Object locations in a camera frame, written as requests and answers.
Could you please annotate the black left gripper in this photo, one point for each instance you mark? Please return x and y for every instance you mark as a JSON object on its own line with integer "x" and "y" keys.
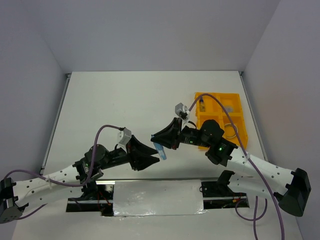
{"x": 142, "y": 160}

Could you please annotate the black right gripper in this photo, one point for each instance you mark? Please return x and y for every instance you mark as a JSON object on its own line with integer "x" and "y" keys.
{"x": 169, "y": 136}

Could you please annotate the blue highlighter marker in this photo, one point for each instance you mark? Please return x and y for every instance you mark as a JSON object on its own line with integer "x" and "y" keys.
{"x": 161, "y": 151}

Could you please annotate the small blue-capped glue bottle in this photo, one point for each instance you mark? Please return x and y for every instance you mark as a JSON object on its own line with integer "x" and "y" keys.
{"x": 202, "y": 107}

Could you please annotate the beige tape roll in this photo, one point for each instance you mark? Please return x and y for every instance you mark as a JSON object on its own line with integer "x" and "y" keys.
{"x": 230, "y": 132}

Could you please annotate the clear round pin container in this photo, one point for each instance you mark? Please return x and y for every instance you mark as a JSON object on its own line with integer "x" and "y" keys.
{"x": 229, "y": 109}

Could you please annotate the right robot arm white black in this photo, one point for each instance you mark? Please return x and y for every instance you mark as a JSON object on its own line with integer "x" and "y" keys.
{"x": 243, "y": 173}

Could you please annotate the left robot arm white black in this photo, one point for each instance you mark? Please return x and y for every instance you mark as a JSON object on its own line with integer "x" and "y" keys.
{"x": 75, "y": 181}

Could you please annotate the silver foil sheet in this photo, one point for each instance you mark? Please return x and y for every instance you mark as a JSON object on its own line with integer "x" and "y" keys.
{"x": 157, "y": 198}

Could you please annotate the yellow four-compartment tray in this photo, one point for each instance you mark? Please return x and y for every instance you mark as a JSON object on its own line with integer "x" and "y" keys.
{"x": 216, "y": 111}

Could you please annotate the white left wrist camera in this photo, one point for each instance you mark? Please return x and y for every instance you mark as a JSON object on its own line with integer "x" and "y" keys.
{"x": 124, "y": 136}

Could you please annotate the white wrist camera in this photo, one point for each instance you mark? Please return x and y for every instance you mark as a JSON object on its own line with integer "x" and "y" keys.
{"x": 183, "y": 112}
{"x": 124, "y": 136}

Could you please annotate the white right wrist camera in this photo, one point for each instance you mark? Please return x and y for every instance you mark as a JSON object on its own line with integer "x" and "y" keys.
{"x": 183, "y": 112}

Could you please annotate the black base rail with wiring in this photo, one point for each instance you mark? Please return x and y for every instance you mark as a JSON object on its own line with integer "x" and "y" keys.
{"x": 103, "y": 203}

